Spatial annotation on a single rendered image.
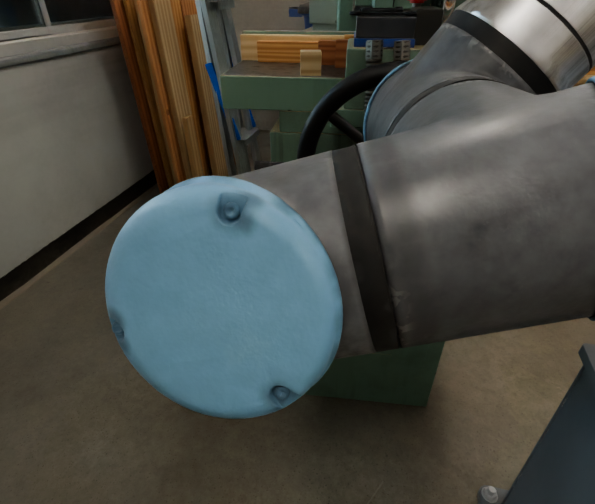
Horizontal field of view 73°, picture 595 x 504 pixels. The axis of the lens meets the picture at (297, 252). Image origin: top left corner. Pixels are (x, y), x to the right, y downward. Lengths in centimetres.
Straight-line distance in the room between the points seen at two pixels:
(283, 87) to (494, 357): 113
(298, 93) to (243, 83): 10
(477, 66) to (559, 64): 4
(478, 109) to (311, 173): 7
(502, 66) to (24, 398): 146
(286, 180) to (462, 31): 16
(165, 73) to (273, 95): 142
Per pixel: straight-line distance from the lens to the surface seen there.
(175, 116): 222
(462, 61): 27
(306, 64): 79
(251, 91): 81
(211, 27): 166
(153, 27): 217
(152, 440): 128
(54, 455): 135
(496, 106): 18
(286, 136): 81
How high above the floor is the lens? 104
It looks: 34 degrees down
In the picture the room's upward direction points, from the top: straight up
